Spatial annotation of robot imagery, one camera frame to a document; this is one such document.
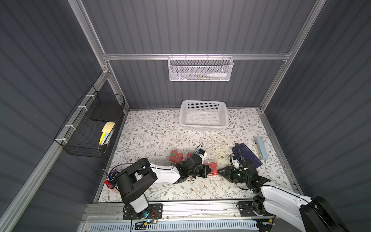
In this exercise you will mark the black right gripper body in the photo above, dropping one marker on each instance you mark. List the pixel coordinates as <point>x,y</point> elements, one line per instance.
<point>230,175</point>

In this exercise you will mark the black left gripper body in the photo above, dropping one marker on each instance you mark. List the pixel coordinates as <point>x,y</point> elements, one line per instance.
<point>203,170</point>

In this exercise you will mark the white perforated plastic basket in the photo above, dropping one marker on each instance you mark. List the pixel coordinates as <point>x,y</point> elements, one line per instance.
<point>203,115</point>

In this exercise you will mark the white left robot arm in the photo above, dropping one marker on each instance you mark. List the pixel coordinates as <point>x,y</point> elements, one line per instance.
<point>133,181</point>

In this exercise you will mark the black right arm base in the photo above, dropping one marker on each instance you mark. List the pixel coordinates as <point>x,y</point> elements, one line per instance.
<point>252,209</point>

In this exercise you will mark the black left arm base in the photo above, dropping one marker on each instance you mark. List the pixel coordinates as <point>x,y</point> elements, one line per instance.
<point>153,211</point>

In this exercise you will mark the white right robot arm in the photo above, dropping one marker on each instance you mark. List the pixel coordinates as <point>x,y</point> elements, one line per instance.
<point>305,213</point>

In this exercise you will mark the dark blue book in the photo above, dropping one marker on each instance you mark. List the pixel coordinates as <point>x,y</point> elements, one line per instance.
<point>237,160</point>

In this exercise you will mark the pink pen cup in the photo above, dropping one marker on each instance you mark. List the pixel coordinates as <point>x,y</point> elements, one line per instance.
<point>110,181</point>

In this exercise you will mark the yellow sticky notes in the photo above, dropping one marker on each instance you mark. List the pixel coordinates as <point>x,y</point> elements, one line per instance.
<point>106,131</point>

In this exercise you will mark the white marker in basket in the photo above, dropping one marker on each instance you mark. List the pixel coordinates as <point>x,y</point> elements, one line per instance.
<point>217,75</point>

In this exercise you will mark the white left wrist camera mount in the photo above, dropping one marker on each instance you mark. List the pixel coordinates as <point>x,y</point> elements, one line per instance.
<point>202,153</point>

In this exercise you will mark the white wire wall basket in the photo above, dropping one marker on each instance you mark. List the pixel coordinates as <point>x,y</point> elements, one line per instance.
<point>195,68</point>

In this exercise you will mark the black wire wall basket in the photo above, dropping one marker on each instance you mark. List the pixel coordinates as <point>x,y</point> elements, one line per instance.
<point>81,132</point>

